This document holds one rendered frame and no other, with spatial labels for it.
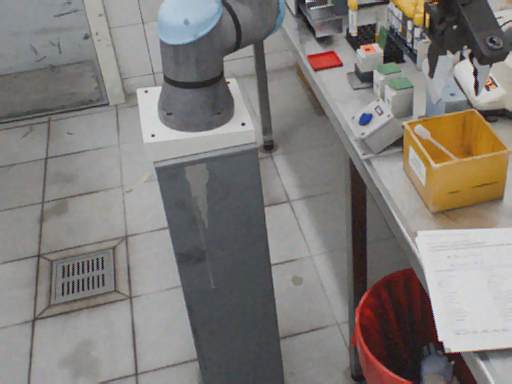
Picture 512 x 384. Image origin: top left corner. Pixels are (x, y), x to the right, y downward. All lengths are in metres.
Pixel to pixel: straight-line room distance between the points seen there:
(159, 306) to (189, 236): 0.85
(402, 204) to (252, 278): 0.49
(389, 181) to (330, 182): 1.41
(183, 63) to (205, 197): 0.28
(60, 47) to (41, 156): 0.48
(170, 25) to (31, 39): 1.96
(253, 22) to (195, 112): 0.20
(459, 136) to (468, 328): 0.40
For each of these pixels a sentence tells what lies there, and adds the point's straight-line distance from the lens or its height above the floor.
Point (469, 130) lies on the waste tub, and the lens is 1.25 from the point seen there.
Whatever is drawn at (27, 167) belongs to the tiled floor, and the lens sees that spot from 3.02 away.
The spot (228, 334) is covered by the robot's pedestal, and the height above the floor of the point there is 0.37.
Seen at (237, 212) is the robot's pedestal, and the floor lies 0.72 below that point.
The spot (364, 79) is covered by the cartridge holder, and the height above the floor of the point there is 0.89.
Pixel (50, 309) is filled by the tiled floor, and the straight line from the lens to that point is 2.36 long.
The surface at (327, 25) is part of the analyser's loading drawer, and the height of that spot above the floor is 0.92.
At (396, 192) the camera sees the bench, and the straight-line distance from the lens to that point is 1.19.
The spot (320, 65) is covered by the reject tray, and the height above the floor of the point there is 0.88.
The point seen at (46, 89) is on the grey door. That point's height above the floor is 0.14.
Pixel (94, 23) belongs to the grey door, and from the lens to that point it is 3.11.
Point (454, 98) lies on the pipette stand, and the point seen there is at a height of 0.97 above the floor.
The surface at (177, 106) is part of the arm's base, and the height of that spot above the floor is 0.96.
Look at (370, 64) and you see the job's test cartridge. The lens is 1.46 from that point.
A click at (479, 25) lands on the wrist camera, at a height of 1.19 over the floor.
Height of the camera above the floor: 1.63
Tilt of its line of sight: 35 degrees down
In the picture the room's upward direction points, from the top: 4 degrees counter-clockwise
